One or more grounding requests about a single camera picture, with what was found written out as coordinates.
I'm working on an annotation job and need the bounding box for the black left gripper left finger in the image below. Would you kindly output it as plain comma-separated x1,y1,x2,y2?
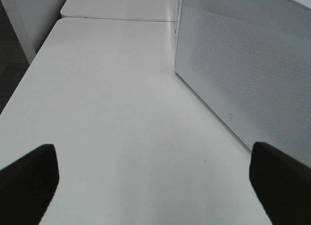
0,144,59,225

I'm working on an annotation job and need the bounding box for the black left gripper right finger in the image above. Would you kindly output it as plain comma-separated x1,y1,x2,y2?
249,142,311,225

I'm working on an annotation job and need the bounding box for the white microwave door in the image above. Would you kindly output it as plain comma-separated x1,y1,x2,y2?
175,0,311,166

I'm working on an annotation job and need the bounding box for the white microwave oven body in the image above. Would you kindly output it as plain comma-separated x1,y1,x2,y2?
170,0,311,72

